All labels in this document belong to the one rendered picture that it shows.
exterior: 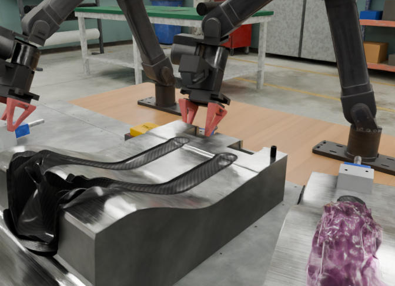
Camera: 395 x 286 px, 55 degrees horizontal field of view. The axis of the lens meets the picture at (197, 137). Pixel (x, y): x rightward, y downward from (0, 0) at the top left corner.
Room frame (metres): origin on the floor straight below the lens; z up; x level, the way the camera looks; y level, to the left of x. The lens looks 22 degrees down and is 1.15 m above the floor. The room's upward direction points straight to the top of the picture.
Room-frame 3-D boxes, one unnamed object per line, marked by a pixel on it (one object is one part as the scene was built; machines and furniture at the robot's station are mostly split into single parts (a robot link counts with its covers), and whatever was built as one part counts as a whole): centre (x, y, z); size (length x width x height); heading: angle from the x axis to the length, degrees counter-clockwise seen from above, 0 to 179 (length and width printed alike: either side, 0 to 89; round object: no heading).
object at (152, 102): (1.14, 0.10, 0.84); 0.20 x 0.07 x 0.08; 50
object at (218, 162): (0.48, 0.09, 0.92); 0.35 x 0.16 x 0.09; 138
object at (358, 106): (0.75, -0.35, 0.90); 0.09 x 0.06 x 0.06; 160
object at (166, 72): (1.13, 0.11, 0.90); 0.09 x 0.06 x 0.06; 36
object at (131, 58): (4.86, 0.41, 0.51); 2.40 x 1.13 x 1.02; 48
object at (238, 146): (0.60, -0.09, 0.87); 0.05 x 0.05 x 0.04; 48
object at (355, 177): (0.57, -0.27, 0.86); 0.13 x 0.05 x 0.05; 155
